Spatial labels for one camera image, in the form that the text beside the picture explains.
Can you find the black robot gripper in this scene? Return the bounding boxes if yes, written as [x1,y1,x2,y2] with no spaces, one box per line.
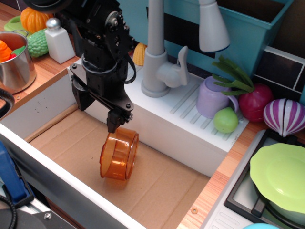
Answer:
[70,55,133,133]

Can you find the orange transparent plastic pot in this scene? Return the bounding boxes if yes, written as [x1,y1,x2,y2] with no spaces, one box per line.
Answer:
[100,127,139,180]

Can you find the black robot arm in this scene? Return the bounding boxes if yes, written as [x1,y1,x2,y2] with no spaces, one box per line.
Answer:
[25,0,136,133]

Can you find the white toy sink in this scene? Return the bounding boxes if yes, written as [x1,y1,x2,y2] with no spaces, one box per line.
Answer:
[0,67,248,229]

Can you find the steel pot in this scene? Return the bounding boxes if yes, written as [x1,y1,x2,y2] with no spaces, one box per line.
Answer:
[0,31,37,94]

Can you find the yellow toy corn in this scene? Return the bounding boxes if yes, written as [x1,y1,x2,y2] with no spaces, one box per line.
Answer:
[133,43,147,66]

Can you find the white salt shaker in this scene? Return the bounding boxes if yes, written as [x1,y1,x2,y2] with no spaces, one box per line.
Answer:
[45,18,75,64]

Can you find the green bumpy toy gourd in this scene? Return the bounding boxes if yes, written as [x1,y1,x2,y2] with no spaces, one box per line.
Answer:
[27,29,49,58]

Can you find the green toy pepper piece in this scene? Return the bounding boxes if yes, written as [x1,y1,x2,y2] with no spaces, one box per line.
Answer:
[10,46,26,59]

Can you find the brown cardboard sheet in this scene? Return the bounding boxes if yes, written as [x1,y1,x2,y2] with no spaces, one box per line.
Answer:
[26,106,209,229]

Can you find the orange toy pumpkin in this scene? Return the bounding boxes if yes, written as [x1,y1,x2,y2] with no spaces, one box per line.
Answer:
[20,7,53,33]

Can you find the orange toy carrot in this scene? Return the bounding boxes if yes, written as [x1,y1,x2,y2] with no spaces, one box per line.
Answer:
[0,40,12,62]

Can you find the lilac plastic cup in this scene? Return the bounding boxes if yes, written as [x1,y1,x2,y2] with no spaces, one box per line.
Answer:
[196,76,239,119]

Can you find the blue clamp block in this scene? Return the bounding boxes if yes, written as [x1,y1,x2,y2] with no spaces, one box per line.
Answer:
[0,142,34,208]

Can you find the light green plastic board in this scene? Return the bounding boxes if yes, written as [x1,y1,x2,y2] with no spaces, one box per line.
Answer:
[4,16,32,37]

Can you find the green toy pear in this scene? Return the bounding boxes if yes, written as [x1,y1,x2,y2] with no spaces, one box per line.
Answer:
[213,107,239,134]

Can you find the grey toy faucet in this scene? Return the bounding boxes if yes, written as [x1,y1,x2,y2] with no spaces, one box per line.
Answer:
[141,0,230,97]

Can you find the red toy radish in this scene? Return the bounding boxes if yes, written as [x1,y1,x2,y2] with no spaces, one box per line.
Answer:
[212,56,275,123]

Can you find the teal plastic bin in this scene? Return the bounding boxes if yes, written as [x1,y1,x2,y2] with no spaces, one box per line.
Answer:
[118,0,296,79]

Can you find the purple striped toy onion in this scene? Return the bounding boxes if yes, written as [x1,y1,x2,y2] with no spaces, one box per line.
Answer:
[263,99,305,137]

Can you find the lime green plastic plate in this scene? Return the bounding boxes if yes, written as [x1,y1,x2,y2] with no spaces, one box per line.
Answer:
[250,143,305,214]

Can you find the light blue plastic bowl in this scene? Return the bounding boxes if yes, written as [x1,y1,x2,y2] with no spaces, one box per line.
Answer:
[243,223,280,229]

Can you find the black cable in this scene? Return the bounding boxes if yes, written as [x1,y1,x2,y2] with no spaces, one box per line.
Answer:
[0,87,15,119]

